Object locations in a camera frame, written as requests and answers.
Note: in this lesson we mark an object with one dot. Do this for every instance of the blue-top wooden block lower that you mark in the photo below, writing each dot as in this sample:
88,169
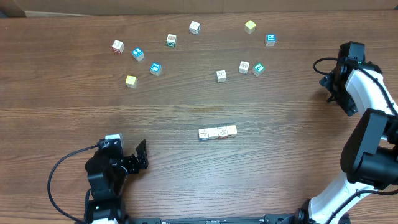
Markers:
155,69

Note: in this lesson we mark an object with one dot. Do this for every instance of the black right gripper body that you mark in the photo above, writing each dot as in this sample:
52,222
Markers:
341,93

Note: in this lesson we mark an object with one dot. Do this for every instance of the blue-top wooden block upper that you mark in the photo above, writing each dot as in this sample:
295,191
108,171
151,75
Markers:
138,54

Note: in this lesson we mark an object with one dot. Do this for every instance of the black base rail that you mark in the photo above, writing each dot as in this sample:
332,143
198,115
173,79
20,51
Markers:
266,219

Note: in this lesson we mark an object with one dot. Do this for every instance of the red-sided wooden block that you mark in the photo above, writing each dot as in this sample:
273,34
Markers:
222,132

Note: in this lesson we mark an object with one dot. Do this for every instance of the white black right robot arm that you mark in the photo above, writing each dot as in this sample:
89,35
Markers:
369,158

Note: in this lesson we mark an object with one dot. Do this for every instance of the green B wooden block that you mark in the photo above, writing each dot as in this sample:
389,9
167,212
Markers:
171,40

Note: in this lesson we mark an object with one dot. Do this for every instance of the plain-top wooden block far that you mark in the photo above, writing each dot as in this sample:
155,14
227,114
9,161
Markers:
194,27

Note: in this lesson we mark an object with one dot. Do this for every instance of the blue-top wooden block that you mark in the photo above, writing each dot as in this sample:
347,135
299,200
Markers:
270,40
155,69
138,54

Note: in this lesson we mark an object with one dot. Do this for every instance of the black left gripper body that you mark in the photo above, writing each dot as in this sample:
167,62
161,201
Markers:
129,163

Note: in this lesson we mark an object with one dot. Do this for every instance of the green-top wooden block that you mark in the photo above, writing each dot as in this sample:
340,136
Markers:
258,69

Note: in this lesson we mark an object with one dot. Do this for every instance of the red U wooden block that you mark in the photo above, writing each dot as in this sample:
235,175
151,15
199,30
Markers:
118,46

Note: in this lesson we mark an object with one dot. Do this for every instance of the blue I wooden block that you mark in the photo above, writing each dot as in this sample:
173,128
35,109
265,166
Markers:
203,134

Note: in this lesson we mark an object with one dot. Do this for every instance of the yellow-sided plain-top wooden block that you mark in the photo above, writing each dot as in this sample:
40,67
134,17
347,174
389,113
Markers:
213,133

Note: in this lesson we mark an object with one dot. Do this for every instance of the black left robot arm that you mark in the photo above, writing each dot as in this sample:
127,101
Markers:
107,172

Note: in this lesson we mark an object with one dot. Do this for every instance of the yellow-top wooden block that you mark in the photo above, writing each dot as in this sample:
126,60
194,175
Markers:
231,131
249,27
131,81

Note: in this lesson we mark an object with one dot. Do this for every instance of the green R wooden block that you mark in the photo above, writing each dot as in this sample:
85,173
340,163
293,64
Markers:
221,76

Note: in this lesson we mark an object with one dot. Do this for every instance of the blue-sided plain-top wooden block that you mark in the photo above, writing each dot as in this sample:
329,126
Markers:
243,67

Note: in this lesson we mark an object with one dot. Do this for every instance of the blue-top wooden block right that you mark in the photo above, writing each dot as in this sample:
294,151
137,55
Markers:
270,40

